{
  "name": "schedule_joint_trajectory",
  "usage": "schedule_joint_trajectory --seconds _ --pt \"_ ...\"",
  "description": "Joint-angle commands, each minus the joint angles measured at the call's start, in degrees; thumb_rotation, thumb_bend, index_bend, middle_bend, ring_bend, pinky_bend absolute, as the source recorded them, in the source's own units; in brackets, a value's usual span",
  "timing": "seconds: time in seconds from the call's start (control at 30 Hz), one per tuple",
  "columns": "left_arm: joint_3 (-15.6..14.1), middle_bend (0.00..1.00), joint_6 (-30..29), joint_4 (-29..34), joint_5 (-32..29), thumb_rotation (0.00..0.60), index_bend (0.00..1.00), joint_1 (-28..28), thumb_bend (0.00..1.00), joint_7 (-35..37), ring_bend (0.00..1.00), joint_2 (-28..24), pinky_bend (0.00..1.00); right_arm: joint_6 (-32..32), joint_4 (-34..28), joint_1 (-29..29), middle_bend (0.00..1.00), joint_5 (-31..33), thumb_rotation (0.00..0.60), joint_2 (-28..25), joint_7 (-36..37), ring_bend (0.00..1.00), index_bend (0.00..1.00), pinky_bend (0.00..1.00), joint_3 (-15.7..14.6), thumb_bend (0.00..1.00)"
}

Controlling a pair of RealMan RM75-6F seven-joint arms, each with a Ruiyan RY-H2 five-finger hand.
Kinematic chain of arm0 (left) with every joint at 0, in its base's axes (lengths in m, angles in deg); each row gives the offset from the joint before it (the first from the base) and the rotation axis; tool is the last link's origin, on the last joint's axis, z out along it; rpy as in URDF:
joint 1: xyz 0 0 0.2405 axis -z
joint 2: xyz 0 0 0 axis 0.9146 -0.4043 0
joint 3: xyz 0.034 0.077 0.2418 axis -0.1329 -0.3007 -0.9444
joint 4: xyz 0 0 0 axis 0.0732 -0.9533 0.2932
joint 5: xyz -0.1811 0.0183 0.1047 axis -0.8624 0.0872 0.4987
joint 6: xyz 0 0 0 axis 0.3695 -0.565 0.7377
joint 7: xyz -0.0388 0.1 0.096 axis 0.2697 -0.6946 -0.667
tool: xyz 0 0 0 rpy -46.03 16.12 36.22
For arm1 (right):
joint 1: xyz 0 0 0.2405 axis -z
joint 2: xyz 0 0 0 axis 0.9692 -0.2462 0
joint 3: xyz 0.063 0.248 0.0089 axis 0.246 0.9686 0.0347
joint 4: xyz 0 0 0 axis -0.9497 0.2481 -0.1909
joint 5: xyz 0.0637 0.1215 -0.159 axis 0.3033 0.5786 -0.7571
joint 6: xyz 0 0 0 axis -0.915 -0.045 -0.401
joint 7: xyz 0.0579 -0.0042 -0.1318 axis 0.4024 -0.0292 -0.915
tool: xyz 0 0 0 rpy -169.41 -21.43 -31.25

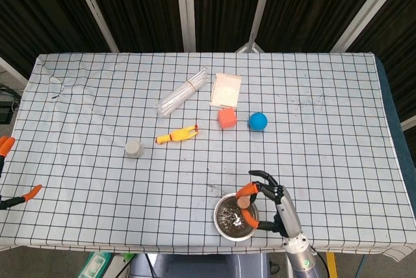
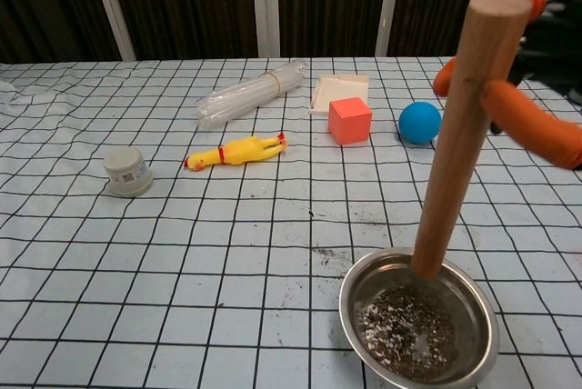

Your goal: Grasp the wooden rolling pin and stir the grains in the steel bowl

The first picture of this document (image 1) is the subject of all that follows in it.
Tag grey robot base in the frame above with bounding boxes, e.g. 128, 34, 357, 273
131, 253, 270, 278

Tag white frame post with foot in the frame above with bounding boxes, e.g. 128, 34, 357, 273
234, 0, 278, 53

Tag black device box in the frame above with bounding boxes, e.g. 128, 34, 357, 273
0, 88, 21, 125

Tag blue ball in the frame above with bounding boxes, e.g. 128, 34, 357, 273
248, 112, 268, 133

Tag dark crumbs with white bit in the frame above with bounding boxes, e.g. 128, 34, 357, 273
218, 203, 250, 229

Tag green white packet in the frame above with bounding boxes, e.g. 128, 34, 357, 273
77, 251, 114, 278

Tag bundle of clear tubes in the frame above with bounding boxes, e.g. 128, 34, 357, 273
157, 66, 209, 118

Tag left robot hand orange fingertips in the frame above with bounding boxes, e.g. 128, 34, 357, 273
0, 135, 43, 210

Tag metal bowl white rim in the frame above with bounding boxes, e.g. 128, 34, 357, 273
213, 193, 260, 242

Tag blue table edge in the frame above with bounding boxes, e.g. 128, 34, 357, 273
376, 58, 416, 253

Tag grey upturned cup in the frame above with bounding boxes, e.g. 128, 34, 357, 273
124, 140, 146, 159

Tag checkered white tablecloth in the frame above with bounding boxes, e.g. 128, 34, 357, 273
0, 51, 410, 255

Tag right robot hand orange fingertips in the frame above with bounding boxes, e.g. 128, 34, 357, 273
235, 170, 303, 238

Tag yellow rubber chicken toy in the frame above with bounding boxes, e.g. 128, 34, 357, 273
155, 123, 200, 145

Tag orange cube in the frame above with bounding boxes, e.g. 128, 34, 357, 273
217, 107, 237, 130

